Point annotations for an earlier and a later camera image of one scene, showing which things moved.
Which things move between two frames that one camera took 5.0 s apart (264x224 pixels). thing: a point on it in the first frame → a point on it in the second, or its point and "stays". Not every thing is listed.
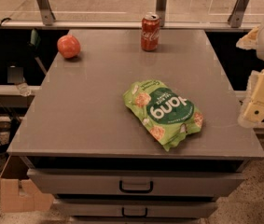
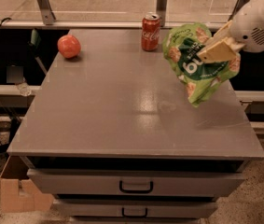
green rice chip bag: x=166 y=114 → x=181 y=43
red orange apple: x=68 y=46 stays
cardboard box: x=18 y=192 stays
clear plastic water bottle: x=23 y=89 stays
